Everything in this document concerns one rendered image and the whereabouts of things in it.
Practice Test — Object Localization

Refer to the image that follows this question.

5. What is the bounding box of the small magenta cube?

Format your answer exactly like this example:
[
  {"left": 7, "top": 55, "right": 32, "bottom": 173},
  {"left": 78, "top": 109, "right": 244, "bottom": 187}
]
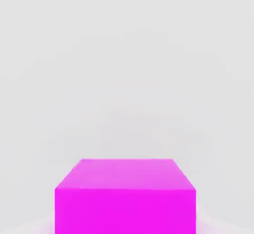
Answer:
[{"left": 54, "top": 158, "right": 197, "bottom": 234}]

